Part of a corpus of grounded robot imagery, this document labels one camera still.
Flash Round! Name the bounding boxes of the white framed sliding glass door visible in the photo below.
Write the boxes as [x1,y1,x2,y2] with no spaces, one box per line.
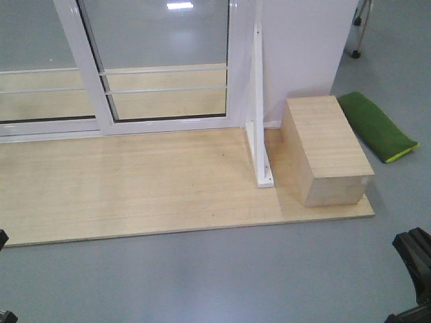
[53,0,263,137]

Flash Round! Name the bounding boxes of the light wooden box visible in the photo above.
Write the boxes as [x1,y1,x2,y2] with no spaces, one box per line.
[281,96,374,207]

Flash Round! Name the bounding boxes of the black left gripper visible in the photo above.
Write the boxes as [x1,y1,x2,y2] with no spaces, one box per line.
[0,229,18,323]

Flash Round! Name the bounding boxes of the white triangular support bracket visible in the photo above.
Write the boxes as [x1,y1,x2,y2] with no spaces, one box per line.
[245,22,274,188]

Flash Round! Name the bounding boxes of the metal chair with casters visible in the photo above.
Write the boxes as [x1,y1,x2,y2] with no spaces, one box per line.
[351,0,373,59]

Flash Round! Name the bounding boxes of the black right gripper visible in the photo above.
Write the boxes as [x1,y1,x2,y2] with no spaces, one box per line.
[385,227,430,323]

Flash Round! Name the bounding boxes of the green sandbag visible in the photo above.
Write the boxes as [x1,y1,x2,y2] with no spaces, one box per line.
[337,92,420,164]

